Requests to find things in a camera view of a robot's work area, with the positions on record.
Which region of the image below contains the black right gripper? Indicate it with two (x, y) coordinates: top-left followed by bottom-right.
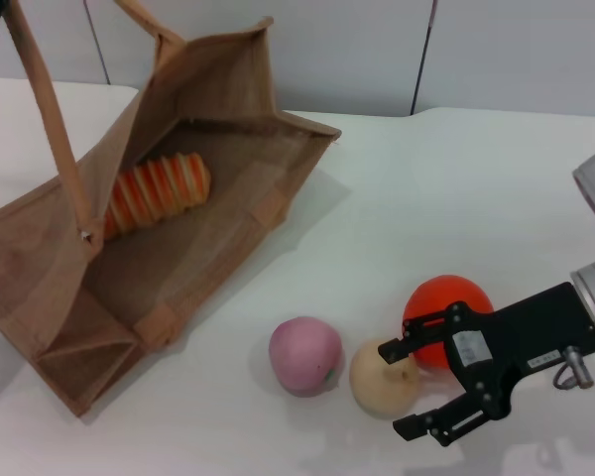
(378, 281), (595, 448)

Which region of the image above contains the beige round fruit toy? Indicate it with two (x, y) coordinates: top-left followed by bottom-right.
(348, 338), (421, 420)

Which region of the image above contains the brown woven tote bag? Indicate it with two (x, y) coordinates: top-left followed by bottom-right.
(0, 0), (343, 418)

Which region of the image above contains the orange striped bread roll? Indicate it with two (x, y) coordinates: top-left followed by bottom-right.
(101, 151), (213, 243)

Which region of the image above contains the orange toy fruit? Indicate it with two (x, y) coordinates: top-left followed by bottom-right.
(402, 275), (496, 371)

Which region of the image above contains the pink toy peach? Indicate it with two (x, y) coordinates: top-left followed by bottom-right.
(269, 315), (346, 398)

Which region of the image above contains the grey right wrist cable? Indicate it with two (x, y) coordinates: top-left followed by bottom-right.
(552, 345), (595, 392)

